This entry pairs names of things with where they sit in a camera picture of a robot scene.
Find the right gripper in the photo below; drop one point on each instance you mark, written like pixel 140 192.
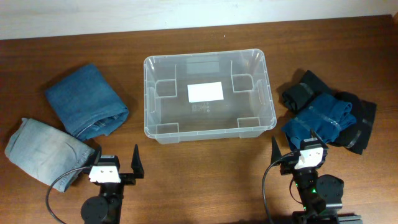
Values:
pixel 287 165

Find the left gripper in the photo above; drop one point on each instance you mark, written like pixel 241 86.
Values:
pixel 138 167

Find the blue garment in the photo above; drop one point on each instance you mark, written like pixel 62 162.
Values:
pixel 326 115

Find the dark blue jeans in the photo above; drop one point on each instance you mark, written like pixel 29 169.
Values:
pixel 86 104

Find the light blue jeans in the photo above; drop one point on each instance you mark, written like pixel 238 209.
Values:
pixel 45 153

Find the black garment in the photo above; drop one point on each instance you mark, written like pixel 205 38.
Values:
pixel 354 138

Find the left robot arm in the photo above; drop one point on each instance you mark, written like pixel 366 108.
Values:
pixel 105 208

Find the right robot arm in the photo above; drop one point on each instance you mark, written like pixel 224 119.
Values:
pixel 320 196

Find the clear plastic storage container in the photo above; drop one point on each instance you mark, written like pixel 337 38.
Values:
pixel 246 111

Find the white label in container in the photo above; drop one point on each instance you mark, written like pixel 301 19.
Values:
pixel 205 92

